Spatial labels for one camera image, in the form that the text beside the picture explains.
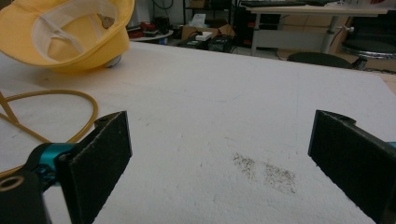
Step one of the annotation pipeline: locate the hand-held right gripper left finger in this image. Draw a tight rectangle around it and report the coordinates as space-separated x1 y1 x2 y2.
54 110 134 224

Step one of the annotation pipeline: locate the white-topped office desk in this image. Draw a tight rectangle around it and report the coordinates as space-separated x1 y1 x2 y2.
245 5 389 56

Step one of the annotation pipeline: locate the red tool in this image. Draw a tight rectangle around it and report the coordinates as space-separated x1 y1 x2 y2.
128 21 159 39

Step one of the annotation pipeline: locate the small white box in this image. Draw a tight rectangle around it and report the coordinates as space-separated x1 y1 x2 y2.
194 31 214 42

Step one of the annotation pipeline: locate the grey round object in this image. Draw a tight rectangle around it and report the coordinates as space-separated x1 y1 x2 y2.
102 54 123 69

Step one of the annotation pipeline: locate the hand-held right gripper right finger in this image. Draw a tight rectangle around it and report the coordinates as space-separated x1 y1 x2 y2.
307 109 396 224

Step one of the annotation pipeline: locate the tan rubber cord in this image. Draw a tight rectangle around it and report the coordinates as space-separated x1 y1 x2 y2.
0 89 99 179

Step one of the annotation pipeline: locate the dark round stool seat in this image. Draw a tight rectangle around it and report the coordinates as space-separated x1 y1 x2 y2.
287 51 355 70

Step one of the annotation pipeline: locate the black crate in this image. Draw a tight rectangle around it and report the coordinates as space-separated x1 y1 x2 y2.
207 35 233 53

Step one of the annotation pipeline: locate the white paper bag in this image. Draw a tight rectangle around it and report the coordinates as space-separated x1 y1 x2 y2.
190 13 206 29

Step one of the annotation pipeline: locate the yellow bucket hat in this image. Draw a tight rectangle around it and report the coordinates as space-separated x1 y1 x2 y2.
0 0 135 75

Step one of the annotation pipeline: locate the brown cardboard box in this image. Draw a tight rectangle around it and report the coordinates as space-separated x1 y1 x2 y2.
181 23 236 43

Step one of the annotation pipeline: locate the black office chair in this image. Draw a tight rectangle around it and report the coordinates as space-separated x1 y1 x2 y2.
340 13 396 61

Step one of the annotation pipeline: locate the white round side table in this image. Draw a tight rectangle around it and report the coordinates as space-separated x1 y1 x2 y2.
130 29 175 43

